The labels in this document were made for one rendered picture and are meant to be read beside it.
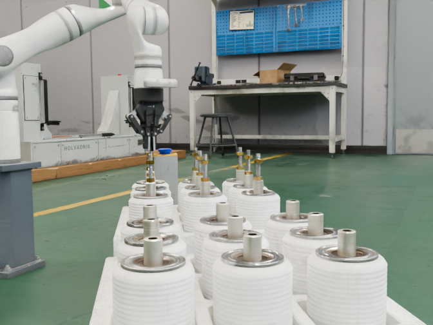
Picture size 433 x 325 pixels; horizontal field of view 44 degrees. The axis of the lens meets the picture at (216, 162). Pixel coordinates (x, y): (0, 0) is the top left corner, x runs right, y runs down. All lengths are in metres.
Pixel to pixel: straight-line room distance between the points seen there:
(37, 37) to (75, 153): 2.64
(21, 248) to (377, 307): 1.10
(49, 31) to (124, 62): 5.70
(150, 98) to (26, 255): 0.57
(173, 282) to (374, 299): 0.24
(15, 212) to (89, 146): 2.78
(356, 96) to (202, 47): 1.97
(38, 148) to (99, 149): 0.70
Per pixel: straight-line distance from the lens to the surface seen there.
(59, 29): 1.57
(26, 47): 1.54
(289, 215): 0.89
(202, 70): 5.75
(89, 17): 1.61
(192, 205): 1.13
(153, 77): 1.35
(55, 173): 3.87
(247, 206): 1.14
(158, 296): 0.60
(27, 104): 3.86
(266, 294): 0.61
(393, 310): 0.72
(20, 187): 1.54
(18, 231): 1.55
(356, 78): 6.11
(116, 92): 4.92
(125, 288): 0.61
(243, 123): 6.44
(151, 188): 1.14
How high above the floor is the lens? 0.42
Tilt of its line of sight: 5 degrees down
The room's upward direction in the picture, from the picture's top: 1 degrees counter-clockwise
